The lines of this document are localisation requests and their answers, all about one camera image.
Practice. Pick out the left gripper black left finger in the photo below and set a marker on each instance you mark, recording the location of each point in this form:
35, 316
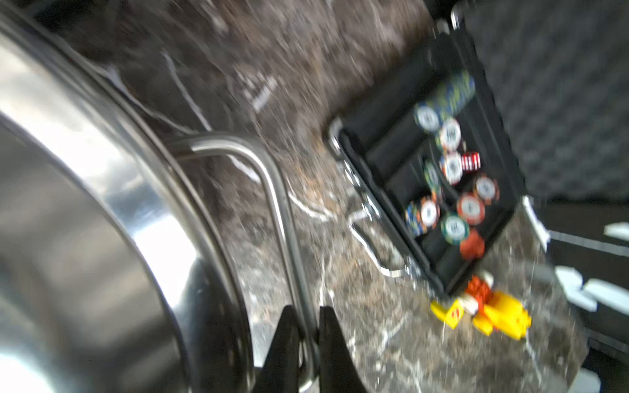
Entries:
280, 372

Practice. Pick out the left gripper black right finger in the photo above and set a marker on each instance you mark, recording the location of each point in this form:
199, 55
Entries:
337, 372

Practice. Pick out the stainless steel pot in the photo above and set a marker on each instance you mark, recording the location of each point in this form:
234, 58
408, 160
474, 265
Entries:
114, 277

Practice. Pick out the yellow number block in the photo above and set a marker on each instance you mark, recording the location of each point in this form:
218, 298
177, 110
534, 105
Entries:
451, 316

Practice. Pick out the yellow red toy car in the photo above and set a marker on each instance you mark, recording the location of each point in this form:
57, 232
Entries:
494, 310

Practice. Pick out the red crumpled piece in case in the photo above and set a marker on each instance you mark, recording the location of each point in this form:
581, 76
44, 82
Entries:
473, 247

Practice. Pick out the red dice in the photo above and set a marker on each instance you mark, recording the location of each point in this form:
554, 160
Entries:
471, 162

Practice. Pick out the blue green chip stack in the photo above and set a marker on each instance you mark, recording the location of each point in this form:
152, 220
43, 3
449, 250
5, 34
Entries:
446, 101

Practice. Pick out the black poker chip case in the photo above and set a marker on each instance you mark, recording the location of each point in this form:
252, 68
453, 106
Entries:
549, 119

